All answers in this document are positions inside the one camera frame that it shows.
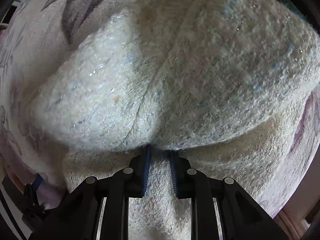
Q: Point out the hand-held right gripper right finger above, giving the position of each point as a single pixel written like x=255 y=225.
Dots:
x=174 y=177

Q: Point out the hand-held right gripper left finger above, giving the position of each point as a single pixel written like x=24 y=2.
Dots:
x=146 y=172

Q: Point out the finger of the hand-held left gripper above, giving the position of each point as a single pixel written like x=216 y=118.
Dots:
x=37 y=182

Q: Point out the white fuzzy jacket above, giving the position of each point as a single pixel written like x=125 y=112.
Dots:
x=187 y=80

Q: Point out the floral purple bed blanket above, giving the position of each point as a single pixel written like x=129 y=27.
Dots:
x=37 y=30

